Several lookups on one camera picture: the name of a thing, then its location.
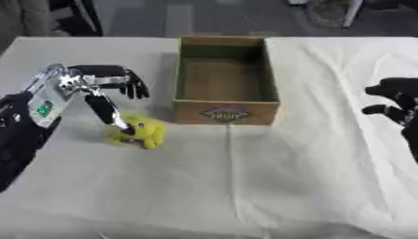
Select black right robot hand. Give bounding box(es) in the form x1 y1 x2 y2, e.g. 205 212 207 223
360 77 418 165

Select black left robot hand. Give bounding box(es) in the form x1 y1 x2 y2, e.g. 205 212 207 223
59 63 152 136

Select tan cardboard box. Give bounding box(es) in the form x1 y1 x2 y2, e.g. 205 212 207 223
171 35 281 126

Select black chair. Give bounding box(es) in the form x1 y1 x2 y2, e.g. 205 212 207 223
47 0 105 37

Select yellow soft toy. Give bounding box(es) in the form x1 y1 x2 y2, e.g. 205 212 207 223
103 113 167 149

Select white table leg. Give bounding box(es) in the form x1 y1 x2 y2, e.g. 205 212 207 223
341 0 366 30

